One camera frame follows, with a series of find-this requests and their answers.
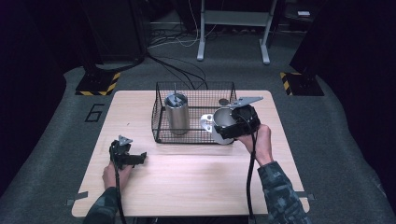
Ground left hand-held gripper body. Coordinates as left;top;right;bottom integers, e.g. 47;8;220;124
108;135;134;171

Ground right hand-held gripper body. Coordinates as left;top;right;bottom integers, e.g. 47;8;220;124
229;96;264;138

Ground silver metal mug with handle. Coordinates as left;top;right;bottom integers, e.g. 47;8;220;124
200;106;238;146

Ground black wire mesh basket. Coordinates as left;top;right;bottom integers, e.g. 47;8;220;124
151;81;239;145

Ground silver metal tumbler with lid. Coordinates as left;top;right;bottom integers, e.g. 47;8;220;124
163;91;191;136

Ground person's left hand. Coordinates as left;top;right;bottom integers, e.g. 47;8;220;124
102;161;134;191

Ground person's right hand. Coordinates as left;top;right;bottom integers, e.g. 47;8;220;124
237;124;275;166

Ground grey tape strip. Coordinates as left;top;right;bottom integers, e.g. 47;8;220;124
64;190;90;207
294;191;316;201

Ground hazard-striped black stand base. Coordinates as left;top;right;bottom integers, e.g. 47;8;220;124
279;72;325;97
75;70;121;97

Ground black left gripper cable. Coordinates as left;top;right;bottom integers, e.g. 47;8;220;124
113;160;127;224

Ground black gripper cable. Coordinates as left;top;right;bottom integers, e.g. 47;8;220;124
113;160;127;224
235;114;260;224

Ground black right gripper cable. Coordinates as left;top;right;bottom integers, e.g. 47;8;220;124
235;114;260;224

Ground black floor cables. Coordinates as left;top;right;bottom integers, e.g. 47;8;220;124
146;27;209;91

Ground white metal desk frame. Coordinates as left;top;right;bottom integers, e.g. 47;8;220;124
196;0;278;65

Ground white floor cable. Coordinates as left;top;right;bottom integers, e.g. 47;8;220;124
148;0;219;49

